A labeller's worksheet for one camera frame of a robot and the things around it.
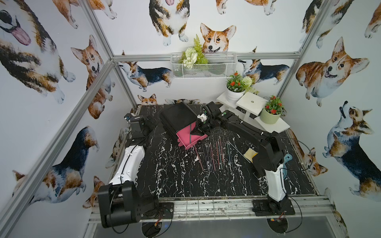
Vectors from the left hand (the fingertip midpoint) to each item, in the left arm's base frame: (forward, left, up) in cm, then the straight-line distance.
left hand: (148, 117), depth 84 cm
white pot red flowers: (+18, -52, +8) cm, 55 cm away
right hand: (-9, -22, -3) cm, 24 cm away
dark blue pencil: (-14, -41, -21) cm, 48 cm away
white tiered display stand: (+7, -59, 0) cm, 59 cm away
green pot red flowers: (-1, -68, +4) cm, 69 cm away
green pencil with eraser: (-12, -54, -22) cm, 60 cm away
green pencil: (-6, -47, -21) cm, 52 cm away
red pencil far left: (-15, -29, -22) cm, 39 cm away
